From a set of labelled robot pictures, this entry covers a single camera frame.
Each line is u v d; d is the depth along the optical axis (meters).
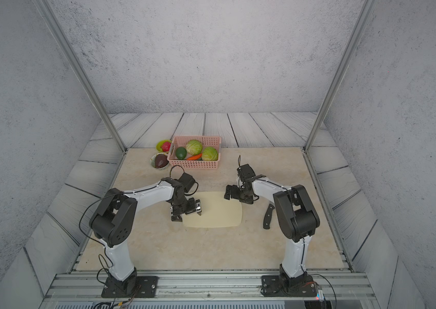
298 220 0.50
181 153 1.15
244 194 0.83
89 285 0.75
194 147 1.14
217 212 0.94
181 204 0.79
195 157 1.14
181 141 1.19
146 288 0.73
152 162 1.10
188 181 0.81
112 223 0.49
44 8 0.70
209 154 1.08
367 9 0.70
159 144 1.18
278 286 0.72
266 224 0.88
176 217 0.87
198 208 0.85
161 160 1.07
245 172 0.80
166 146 1.15
